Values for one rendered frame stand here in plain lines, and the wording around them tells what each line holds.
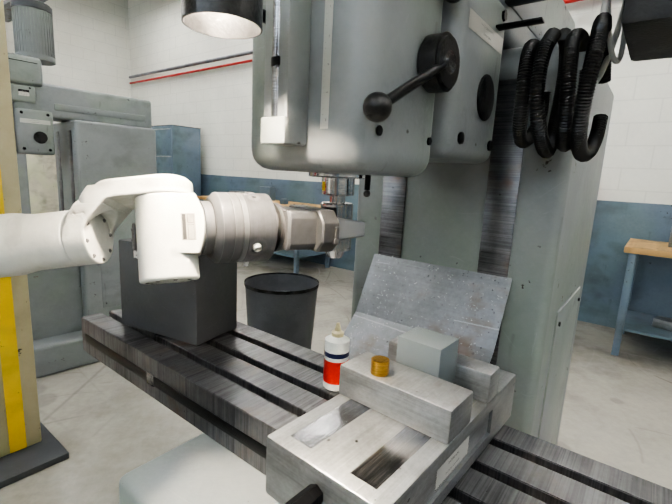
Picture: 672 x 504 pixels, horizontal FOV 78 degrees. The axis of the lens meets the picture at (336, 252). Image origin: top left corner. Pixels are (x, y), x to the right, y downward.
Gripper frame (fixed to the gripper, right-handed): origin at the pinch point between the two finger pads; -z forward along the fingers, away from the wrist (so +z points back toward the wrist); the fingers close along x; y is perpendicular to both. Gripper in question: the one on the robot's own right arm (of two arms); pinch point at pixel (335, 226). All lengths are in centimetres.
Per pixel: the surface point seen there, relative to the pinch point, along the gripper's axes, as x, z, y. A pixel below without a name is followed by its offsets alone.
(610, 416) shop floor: 53, -228, 121
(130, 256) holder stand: 42.5, 23.5, 11.6
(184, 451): 7.6, 19.7, 35.1
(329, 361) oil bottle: 1.5, -1.2, 21.8
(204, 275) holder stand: 28.3, 11.8, 13.1
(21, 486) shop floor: 139, 58, 124
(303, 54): -5.6, 9.1, -20.6
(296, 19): -6.1, 10.4, -23.8
